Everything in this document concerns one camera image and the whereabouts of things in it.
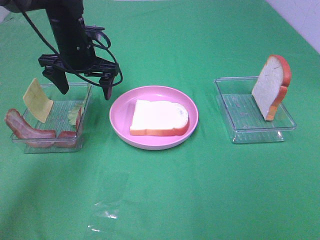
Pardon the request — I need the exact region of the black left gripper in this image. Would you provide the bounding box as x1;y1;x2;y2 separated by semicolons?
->
38;23;120;101

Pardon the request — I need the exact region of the yellow cheese slice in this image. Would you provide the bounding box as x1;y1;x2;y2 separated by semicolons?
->
22;78;54;123

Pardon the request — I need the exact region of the clear plastic ingredient tray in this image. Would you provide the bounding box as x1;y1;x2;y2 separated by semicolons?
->
11;82;93;154

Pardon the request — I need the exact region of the clear plastic wrap sheet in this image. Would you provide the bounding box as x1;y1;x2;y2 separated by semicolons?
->
85;171;129;240

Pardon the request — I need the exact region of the long bacon strip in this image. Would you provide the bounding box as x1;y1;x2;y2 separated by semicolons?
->
4;108;56;148

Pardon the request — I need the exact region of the pink round plate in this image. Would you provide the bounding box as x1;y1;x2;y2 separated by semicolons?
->
109;85;199;150

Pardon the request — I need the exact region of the green table cloth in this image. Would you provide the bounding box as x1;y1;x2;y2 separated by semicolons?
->
0;0;320;240

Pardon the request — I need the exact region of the upright bread slice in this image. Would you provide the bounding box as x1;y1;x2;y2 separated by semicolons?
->
251;54;292;121

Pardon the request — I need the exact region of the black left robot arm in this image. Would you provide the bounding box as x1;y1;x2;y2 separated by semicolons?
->
0;0;123;100

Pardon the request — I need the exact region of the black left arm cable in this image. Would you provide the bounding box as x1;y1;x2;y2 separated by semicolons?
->
18;4;124;87

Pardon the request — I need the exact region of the white bread slice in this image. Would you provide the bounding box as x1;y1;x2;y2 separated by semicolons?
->
129;99;190;137

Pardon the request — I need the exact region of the short bacon strip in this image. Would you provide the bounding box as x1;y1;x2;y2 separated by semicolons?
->
54;112;82;148

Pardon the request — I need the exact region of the green lettuce leaf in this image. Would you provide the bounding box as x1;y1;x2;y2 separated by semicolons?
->
67;90;89;126

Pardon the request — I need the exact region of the clear plastic bread tray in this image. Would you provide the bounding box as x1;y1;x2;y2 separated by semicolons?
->
213;76;297;144

